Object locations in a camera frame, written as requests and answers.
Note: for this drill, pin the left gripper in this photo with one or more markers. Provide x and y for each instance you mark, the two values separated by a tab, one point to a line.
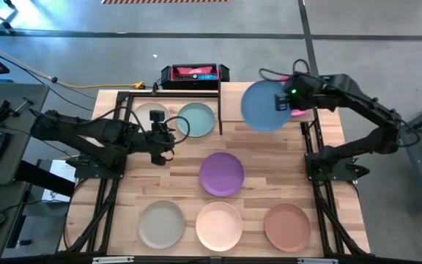
159	141

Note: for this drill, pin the teal plate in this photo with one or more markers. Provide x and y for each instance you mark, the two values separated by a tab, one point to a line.
196	119

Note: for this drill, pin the grey desk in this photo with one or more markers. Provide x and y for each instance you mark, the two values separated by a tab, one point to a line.
20	110

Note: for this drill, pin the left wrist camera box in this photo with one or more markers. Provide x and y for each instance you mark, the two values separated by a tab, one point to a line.
157	117

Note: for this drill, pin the blue plate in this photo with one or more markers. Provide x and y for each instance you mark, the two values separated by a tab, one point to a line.
260	106

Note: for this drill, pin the peach plate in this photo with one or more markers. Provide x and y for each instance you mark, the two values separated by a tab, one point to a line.
219	226

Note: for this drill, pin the silver metal bracket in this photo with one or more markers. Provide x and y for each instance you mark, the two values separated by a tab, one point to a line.
113	260
317	261

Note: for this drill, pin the white paper sheet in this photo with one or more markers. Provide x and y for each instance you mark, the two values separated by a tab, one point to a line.
62	176

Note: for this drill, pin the purple plate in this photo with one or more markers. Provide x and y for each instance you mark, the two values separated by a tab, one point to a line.
222	174

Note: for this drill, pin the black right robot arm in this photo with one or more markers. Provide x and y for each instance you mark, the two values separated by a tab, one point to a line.
361	99

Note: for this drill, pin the terracotta brown plate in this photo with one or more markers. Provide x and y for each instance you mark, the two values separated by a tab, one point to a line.
287	227

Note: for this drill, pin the black metal clamp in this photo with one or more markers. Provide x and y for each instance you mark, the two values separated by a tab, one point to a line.
2	110

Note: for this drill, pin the black rounded bracket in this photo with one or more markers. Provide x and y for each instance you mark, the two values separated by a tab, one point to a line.
155	87

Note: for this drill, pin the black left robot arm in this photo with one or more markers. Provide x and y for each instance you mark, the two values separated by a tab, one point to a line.
86	132

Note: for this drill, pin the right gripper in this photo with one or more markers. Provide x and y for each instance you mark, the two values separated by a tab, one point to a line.
304	91

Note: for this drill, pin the white plate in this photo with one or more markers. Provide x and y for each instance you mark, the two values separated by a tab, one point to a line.
143	111

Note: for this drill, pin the grey plate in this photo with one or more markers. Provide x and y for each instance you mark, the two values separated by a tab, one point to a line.
161	224

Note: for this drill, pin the red black jobsite radio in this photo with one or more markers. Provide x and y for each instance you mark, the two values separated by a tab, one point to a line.
194	73

